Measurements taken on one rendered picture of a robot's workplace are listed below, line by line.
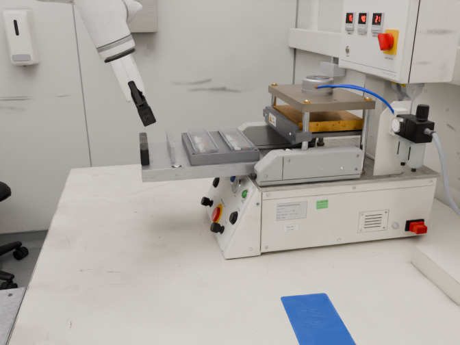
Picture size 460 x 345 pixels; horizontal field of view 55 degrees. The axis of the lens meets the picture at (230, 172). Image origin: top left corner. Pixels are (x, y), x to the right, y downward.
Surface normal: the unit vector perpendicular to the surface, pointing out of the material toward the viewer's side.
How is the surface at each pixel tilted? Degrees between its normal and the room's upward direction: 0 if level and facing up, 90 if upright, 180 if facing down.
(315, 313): 0
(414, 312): 0
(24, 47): 90
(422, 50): 90
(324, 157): 90
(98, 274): 0
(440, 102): 90
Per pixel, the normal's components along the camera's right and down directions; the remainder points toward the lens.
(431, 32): 0.21, 0.34
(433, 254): 0.00, -0.94
